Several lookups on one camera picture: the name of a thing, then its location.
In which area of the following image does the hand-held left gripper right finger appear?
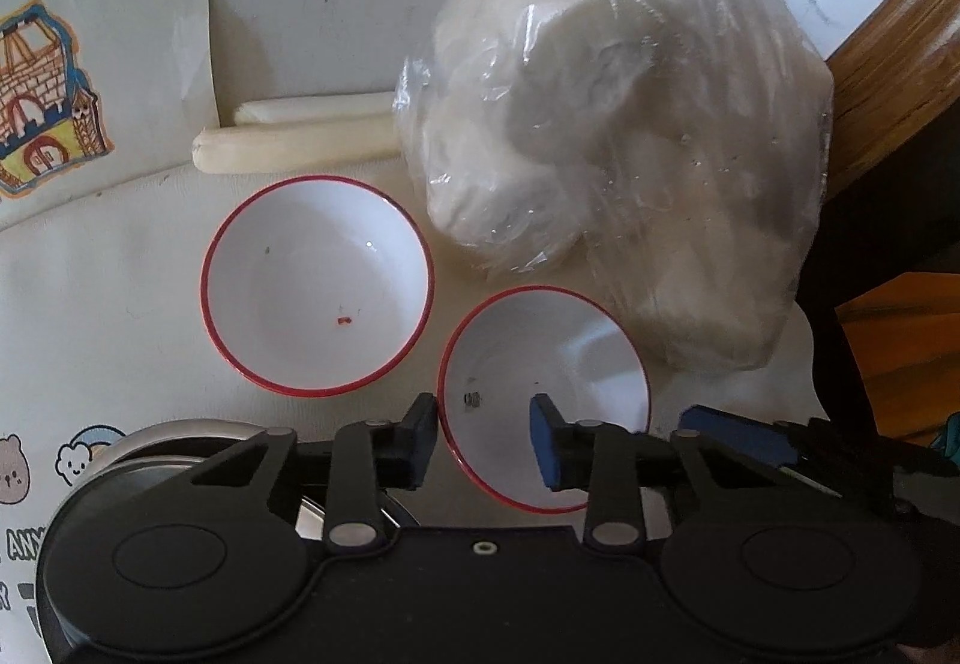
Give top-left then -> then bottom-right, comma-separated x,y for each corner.
529,394 -> 788,549

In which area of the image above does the coloured houses drawing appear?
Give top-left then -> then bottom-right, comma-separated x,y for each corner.
0,0 -> 226,230

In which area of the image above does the clear bag of white rolls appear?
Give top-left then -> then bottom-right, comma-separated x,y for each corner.
394,0 -> 835,374

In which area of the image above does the white bowl red rim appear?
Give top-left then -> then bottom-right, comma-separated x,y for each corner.
437,287 -> 652,513
201,175 -> 436,399

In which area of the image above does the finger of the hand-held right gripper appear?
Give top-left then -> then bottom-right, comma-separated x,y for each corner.
679,405 -> 931,492

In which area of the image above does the white printed tablecloth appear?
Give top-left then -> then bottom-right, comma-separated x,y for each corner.
0,158 -> 833,664

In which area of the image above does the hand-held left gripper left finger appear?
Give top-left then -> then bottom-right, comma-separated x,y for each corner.
187,394 -> 438,552

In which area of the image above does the white rice cake stick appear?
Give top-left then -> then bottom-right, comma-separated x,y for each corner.
234,94 -> 392,127
193,116 -> 400,174

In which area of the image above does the brown wooden frame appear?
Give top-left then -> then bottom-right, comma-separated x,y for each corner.
823,0 -> 960,194

